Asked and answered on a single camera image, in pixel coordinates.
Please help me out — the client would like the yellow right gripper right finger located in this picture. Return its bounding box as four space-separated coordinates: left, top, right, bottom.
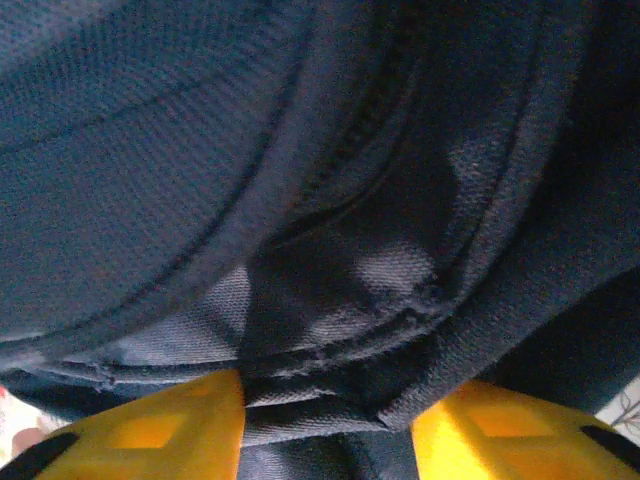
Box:
409 379 640 480

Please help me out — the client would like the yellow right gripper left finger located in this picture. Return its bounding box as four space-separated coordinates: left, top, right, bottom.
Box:
0 369 246 480

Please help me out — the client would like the navy blue student backpack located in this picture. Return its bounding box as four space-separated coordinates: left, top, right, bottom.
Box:
0 0 640 480

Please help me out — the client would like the floral patterned table cover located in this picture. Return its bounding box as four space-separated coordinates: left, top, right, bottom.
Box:
0 374 640 451

